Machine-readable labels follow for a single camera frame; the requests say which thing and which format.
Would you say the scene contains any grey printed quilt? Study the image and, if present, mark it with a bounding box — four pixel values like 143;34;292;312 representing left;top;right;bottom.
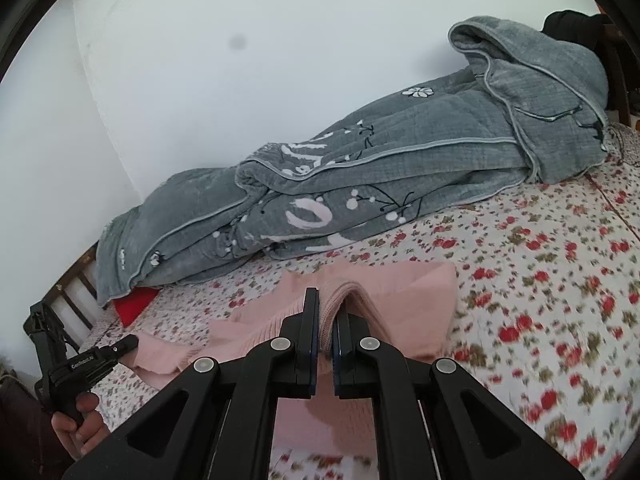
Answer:
95;16;611;308

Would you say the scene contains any person's left hand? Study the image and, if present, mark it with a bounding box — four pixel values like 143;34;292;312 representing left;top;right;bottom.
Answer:
51;392;111;461

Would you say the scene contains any pink knit sweater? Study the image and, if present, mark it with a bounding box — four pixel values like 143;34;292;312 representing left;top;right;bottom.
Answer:
131;260;458;453

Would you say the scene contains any black garment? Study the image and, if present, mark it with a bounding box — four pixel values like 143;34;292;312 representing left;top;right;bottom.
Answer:
542;9;613;53

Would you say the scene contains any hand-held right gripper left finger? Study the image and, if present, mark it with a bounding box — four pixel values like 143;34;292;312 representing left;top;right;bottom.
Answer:
60;287;321;480

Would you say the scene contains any floral bed mattress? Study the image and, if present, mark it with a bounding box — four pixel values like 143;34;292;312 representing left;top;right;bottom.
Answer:
80;125;640;480

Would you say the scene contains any curved wooden bed footboard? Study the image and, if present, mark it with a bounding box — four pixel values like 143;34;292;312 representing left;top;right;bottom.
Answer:
595;15;636;126

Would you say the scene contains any red pillow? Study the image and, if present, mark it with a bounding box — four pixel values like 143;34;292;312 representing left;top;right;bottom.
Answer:
111;287;161;328

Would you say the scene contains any slatted wooden bed headboard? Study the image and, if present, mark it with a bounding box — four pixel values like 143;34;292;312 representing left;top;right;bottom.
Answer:
40;240;101;351

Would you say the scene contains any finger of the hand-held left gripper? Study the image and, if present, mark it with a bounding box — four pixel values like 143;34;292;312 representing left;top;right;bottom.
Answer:
96;336;140;364

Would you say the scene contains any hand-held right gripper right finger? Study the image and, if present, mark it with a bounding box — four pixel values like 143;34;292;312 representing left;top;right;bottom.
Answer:
331;310;586;480

